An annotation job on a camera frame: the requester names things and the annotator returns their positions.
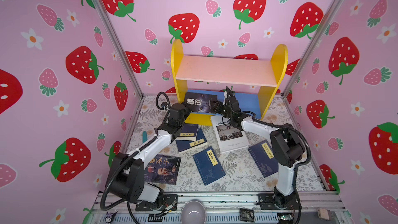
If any black wolf cover book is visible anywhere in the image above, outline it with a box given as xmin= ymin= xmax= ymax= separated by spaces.
xmin=183 ymin=92 xmax=217 ymax=114

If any blue book yellow label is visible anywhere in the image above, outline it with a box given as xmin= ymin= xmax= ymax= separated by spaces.
xmin=193 ymin=147 xmax=226 ymax=186

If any dark blue thick book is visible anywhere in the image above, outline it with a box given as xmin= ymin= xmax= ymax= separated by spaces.
xmin=176 ymin=123 xmax=199 ymax=142

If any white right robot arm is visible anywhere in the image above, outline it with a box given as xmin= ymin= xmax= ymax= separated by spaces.
xmin=210 ymin=88 xmax=312 ymax=210

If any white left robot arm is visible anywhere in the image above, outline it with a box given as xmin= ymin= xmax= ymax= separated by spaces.
xmin=101 ymin=103 xmax=191 ymax=210

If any blue book under stack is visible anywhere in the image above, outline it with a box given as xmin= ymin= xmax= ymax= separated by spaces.
xmin=175 ymin=128 xmax=208 ymax=153

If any white photo cover book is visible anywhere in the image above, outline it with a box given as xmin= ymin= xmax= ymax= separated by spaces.
xmin=210 ymin=115 xmax=249 ymax=153

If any teal plastic bar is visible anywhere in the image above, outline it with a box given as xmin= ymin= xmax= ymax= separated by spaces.
xmin=142 ymin=131 xmax=148 ymax=143

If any yellow wooden bookshelf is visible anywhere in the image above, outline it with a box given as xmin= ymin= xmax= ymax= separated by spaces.
xmin=171 ymin=40 xmax=288 ymax=119

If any dark portrait cover book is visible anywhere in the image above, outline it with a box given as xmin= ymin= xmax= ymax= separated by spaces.
xmin=144 ymin=154 xmax=181 ymax=185

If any navy book right side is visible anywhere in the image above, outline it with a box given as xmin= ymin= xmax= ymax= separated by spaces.
xmin=248 ymin=140 xmax=278 ymax=177

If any grey bowl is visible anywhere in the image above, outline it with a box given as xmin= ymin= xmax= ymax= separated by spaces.
xmin=180 ymin=200 xmax=207 ymax=224

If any small black circuit board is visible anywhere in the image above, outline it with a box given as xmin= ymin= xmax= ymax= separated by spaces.
xmin=239 ymin=208 xmax=255 ymax=223

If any black cartoon figurine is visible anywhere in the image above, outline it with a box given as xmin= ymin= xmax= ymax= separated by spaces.
xmin=104 ymin=212 xmax=118 ymax=224

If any beige small box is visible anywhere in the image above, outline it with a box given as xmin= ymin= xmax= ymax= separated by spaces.
xmin=317 ymin=208 xmax=332 ymax=220

